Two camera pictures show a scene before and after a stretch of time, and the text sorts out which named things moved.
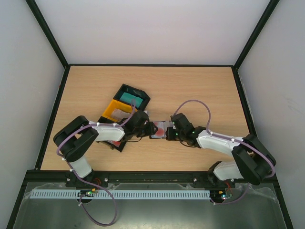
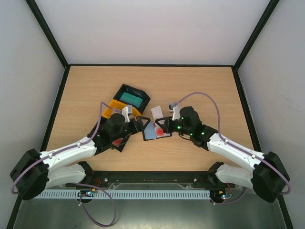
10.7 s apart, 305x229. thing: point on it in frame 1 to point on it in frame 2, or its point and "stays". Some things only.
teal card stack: [127, 98] stays
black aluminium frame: [63, 62] stays
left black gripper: [150, 130] to [140, 127]
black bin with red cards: [119, 145] stays
